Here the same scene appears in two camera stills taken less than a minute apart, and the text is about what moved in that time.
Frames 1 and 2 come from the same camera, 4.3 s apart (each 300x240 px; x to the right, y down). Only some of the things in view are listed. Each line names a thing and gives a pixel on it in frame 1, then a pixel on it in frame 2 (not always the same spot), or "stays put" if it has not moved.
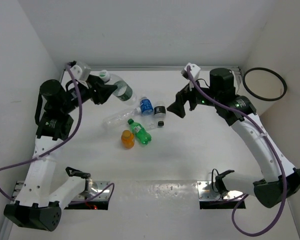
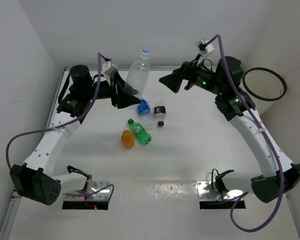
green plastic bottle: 139,132 stays put
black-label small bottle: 160,113 stays put
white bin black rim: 264,87 stays put
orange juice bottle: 127,139 stays put
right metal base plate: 207,191 stays put
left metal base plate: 98,186 stays put
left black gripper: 102,92 -> 121,100
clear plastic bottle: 120,118 -> 138,73
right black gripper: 181,96 -> 173,80
